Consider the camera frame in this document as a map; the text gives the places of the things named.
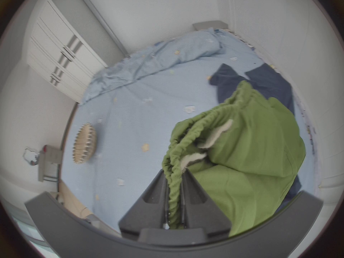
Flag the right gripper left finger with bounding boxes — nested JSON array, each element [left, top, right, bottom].
[[119, 168, 171, 240]]

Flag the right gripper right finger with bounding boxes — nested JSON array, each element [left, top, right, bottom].
[[181, 168, 233, 238]]

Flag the green shorts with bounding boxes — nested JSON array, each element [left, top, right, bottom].
[[162, 80, 306, 237]]

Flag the bed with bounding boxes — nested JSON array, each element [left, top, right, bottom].
[[60, 20, 319, 234]]

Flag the round woven basket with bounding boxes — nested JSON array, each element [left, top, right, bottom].
[[72, 123, 97, 164]]

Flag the dark blue garment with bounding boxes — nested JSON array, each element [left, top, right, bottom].
[[209, 63, 301, 198]]

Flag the grey bedside table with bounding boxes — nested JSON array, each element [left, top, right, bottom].
[[38, 144, 63, 183]]

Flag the pale blue quilt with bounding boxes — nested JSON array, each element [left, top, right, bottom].
[[80, 28, 226, 106]]

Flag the white wardrobe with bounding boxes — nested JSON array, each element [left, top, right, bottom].
[[26, 0, 108, 103]]

